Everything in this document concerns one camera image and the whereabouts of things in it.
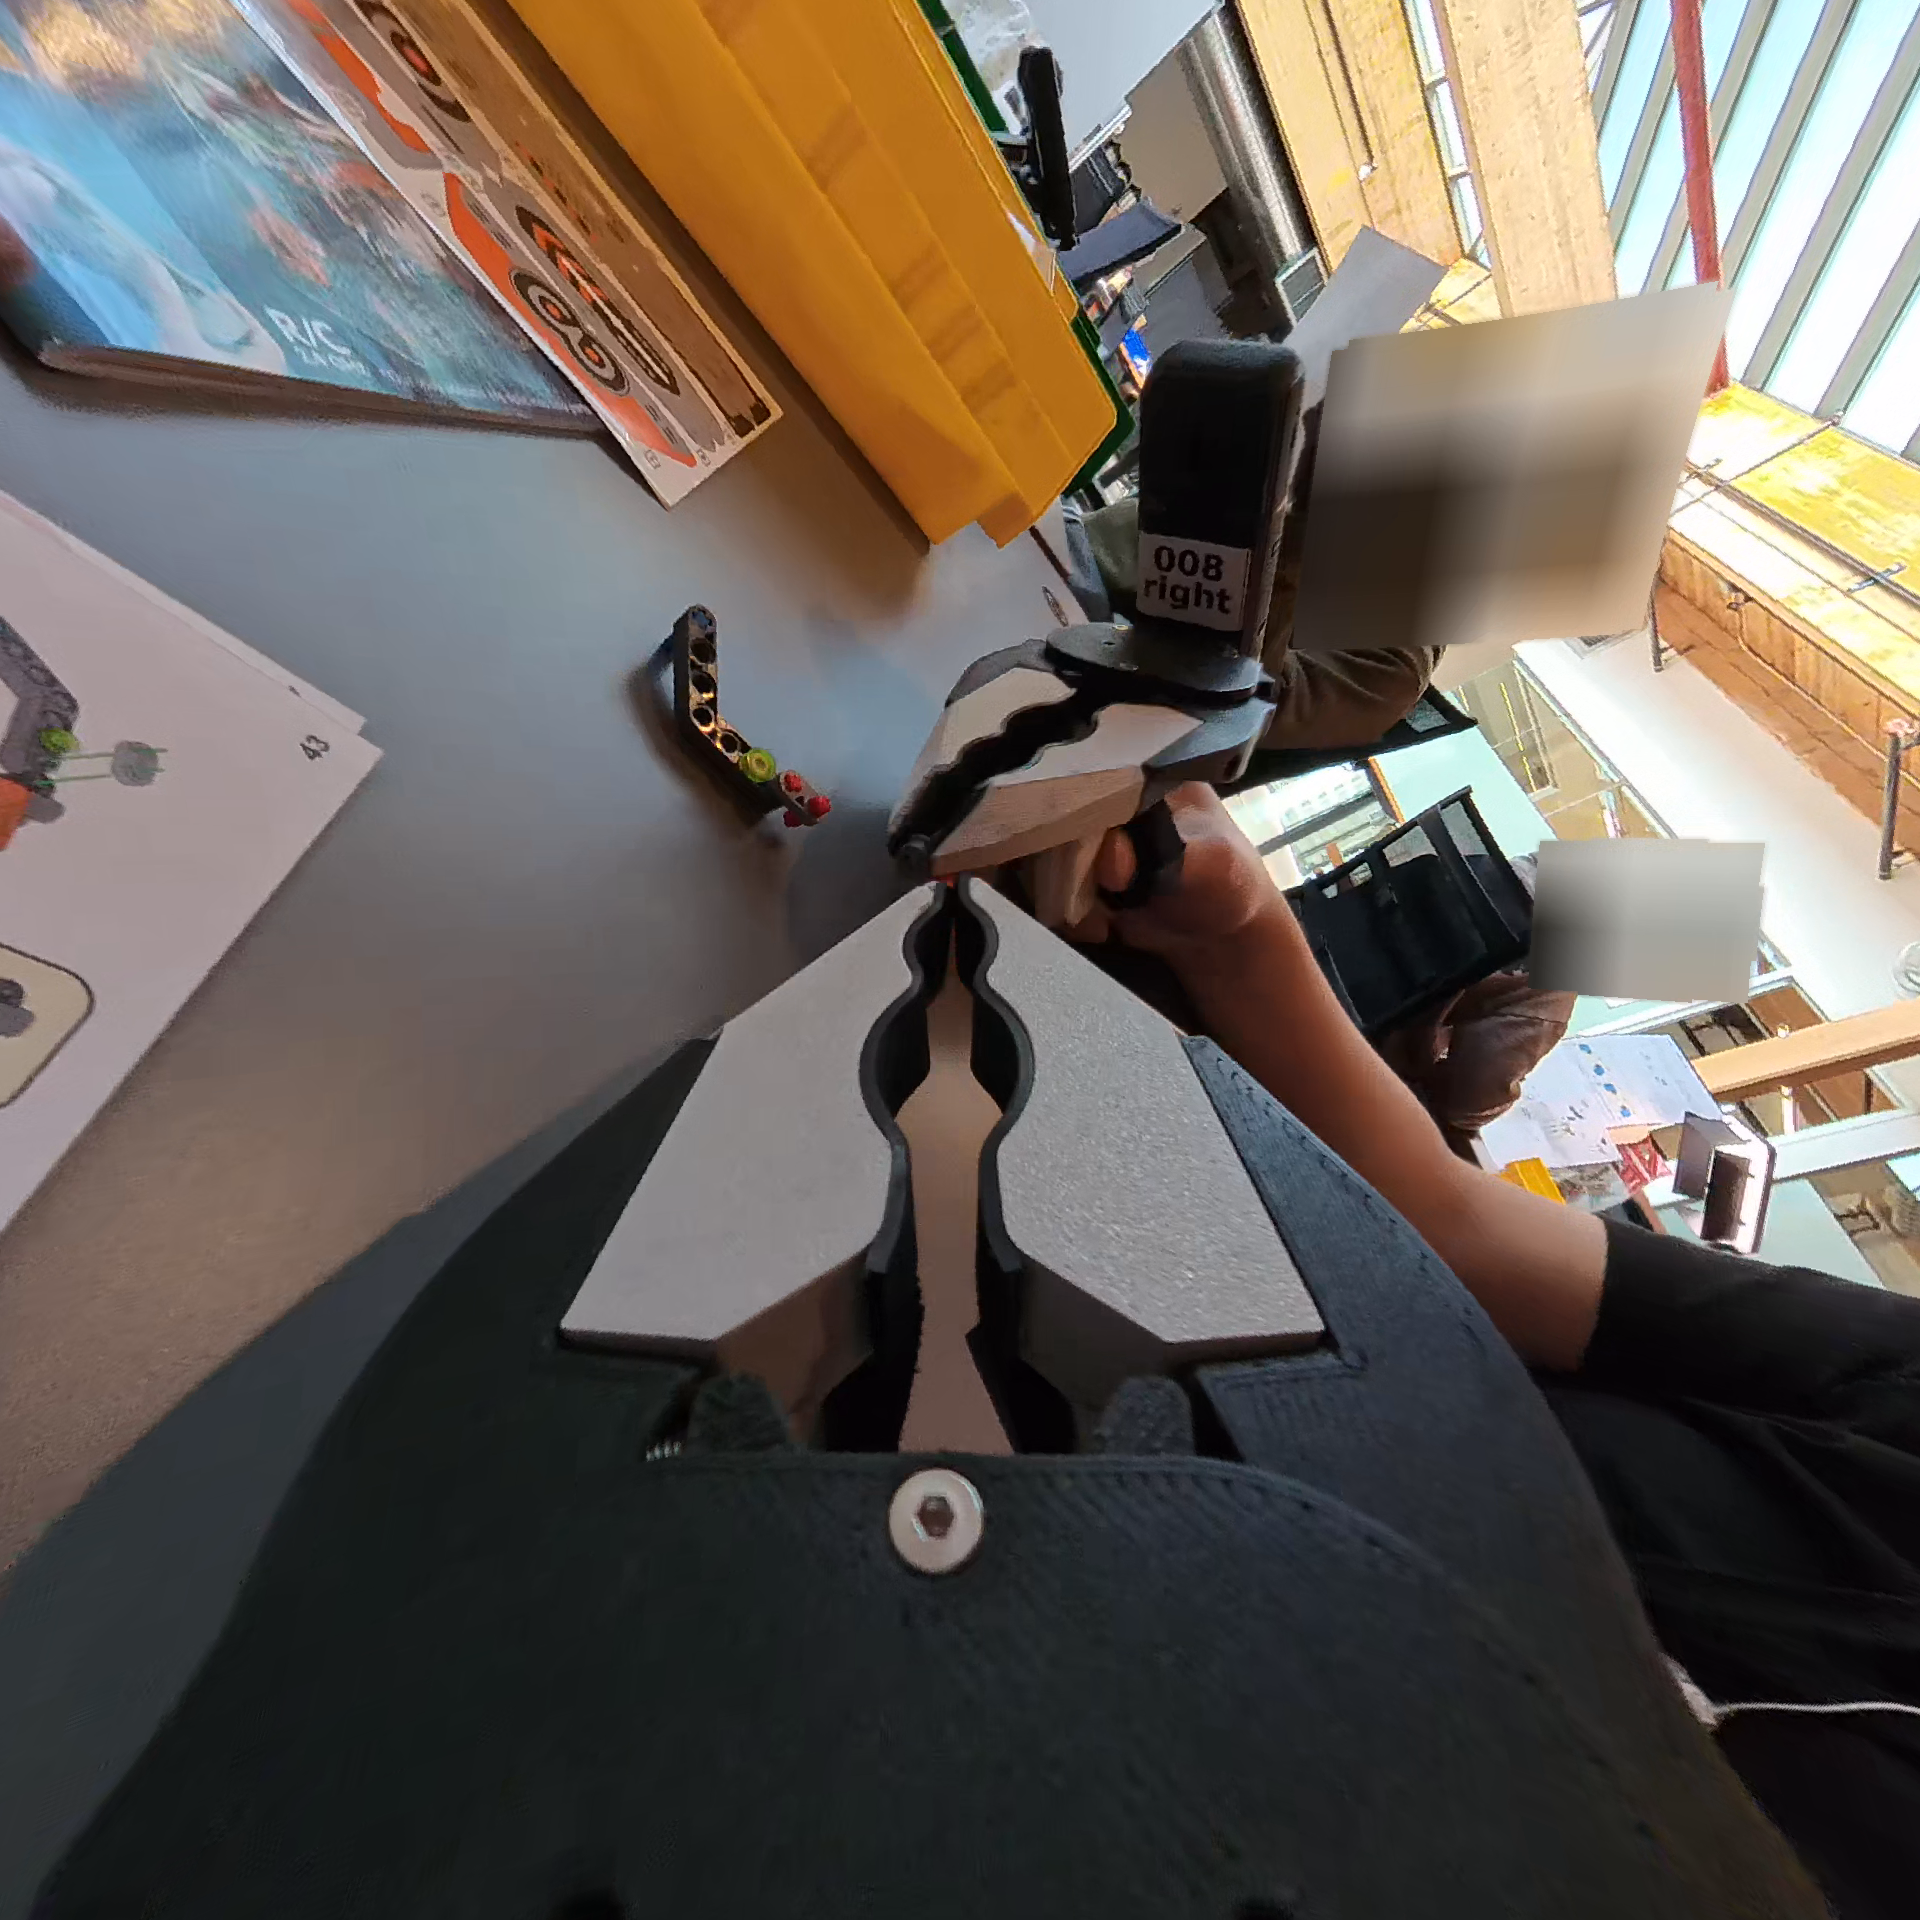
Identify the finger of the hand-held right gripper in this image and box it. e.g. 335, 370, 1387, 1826
884, 657, 1104, 874
931, 703, 1205, 881

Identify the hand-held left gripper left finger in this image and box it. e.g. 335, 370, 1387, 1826
561, 883, 953, 1450

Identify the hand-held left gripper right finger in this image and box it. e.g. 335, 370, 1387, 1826
959, 881, 1329, 1452

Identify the dark grey angled toy beam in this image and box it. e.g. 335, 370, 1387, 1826
650, 603, 799, 818

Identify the person's right forearm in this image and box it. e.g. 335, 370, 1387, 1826
1185, 915, 1609, 1369

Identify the green plastic bin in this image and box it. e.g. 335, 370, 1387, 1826
914, 0, 1136, 496

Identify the white paper sheet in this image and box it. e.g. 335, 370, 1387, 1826
1290, 224, 1450, 362

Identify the black mesh office chair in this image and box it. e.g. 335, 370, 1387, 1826
1290, 786, 1539, 1037

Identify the dark office chair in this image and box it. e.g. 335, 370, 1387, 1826
1012, 42, 1191, 295

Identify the yellow plastic bin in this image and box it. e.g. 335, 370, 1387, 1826
503, 0, 1120, 549

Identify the printed sticker sheet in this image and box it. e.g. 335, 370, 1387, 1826
240, 0, 784, 509

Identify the small black device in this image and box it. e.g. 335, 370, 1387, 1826
1671, 1112, 1778, 1256

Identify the red ceiling pipe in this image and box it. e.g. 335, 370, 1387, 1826
1665, 0, 1728, 288

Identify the open white instruction booklet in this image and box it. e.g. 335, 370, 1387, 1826
0, 488, 384, 1233

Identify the person's black shirt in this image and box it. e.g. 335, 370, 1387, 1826
1546, 1211, 1920, 1920

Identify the blue cover instruction booklet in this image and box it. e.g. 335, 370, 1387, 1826
0, 0, 601, 441

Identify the thin white cable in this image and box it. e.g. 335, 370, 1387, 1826
1681, 1677, 1920, 1728

